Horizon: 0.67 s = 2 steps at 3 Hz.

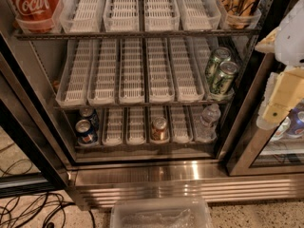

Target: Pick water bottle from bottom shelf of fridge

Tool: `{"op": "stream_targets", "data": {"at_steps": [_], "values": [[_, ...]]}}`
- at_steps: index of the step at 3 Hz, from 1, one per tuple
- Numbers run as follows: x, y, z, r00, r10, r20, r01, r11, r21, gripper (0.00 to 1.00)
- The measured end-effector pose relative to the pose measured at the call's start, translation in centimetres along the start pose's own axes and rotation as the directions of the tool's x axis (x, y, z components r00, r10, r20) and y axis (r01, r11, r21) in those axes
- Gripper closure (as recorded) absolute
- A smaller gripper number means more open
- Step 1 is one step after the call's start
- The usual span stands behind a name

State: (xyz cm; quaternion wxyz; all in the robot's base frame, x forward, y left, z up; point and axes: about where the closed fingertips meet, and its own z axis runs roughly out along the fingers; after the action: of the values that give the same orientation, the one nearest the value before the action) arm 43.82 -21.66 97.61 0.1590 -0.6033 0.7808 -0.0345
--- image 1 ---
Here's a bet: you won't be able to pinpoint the red Coca-Cola can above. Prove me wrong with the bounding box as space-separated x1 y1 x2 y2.
11 0 61 33

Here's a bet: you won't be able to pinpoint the green can front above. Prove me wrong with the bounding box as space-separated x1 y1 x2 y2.
210 61 238 95

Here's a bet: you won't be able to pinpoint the clear plastic water bottle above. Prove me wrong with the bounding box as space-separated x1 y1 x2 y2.
199 104 221 143

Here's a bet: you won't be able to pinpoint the clear plastic bin on floor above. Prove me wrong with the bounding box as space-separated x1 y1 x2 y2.
110 198 214 228

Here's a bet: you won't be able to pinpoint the gold patterned can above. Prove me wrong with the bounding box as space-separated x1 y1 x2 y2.
217 0 261 29

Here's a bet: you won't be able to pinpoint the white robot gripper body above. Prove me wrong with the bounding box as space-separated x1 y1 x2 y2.
275 0 304 67

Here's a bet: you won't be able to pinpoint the green can rear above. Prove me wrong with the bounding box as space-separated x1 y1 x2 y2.
205 47 232 82

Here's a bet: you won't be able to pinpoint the orange soda can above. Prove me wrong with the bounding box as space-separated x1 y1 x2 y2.
151 117 168 141

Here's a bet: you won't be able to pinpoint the green can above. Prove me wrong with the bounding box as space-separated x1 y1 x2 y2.
210 61 238 95
205 47 232 82

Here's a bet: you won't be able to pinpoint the blue Pepsi can rear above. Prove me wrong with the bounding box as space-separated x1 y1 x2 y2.
79 108 99 129

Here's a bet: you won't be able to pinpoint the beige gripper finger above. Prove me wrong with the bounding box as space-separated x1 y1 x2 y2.
261 66 304 124
255 28 278 54

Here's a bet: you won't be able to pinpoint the blue can behind glass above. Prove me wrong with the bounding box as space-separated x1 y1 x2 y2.
286 108 304 138

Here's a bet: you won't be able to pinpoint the glass fridge door right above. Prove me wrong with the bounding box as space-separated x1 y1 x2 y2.
226 53 304 176

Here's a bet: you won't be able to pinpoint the stainless steel fridge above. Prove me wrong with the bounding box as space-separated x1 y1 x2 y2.
0 0 304 210

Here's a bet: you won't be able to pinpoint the black cables on floor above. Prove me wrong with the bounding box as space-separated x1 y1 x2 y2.
0 142 97 228

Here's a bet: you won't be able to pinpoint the white can behind glass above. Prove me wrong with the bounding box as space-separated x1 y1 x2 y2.
271 117 291 142

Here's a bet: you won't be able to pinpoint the blue pepsi can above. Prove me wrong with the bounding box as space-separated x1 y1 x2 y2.
79 108 99 129
75 120 98 144

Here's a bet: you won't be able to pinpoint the blue Pepsi can front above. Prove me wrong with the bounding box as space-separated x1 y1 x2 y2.
75 120 98 144

